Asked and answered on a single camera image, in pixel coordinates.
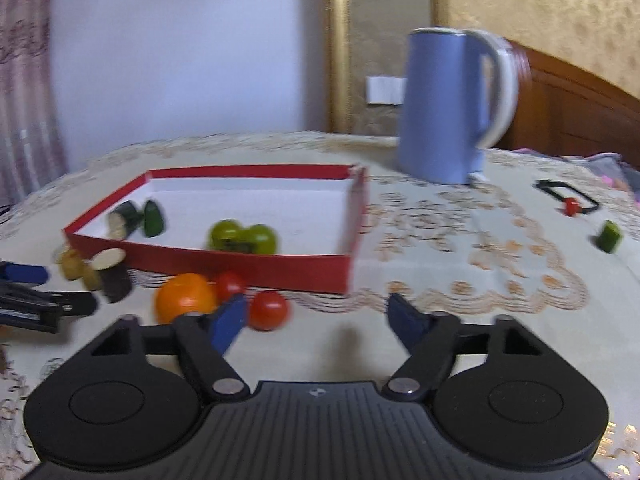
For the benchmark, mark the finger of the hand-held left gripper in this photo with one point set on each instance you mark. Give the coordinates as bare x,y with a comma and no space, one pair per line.
65,305
22,273

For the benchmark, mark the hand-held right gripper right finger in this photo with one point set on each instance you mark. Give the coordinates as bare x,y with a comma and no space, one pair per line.
407,322

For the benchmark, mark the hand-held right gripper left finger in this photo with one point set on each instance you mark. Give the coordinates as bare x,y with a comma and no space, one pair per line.
227,322

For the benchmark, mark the red cherry tomato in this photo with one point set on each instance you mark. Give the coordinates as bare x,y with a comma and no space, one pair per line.
229,285
269,311

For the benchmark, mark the yellow longan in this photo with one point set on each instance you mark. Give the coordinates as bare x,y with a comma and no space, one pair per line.
92,277
71,265

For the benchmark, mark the orange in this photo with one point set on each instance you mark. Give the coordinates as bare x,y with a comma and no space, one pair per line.
182,297

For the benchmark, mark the notched dark cucumber chunk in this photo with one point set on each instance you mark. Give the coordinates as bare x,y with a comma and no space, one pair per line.
114,277

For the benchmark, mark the red cardboard box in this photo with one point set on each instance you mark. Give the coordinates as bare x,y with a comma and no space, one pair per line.
260,265

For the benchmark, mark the cream lace tablecloth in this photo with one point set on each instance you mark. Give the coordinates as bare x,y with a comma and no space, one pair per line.
450,260

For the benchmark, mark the green tomato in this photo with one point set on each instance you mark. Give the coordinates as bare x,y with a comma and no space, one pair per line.
261,239
225,232

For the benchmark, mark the green cucumber tip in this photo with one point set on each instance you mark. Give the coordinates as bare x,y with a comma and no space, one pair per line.
153,220

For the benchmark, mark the patterned curtain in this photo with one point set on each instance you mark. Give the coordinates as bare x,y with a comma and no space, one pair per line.
25,85

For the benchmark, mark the black tool with red knob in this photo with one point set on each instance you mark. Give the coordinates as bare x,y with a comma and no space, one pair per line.
571,206

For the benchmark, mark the blue electric kettle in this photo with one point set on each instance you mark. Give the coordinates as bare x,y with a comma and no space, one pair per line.
440,110

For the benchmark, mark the small green cucumber piece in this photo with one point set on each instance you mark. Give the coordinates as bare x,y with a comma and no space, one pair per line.
609,236

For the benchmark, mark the pink and grey cloth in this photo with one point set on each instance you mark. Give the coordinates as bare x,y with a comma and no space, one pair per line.
612,170

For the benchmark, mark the wooden headboard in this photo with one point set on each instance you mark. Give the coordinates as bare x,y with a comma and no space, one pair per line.
575,110

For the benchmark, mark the white light switch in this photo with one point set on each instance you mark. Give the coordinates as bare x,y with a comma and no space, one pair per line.
385,90

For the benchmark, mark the gold wall moulding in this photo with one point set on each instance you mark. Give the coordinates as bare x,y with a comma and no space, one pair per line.
339,35

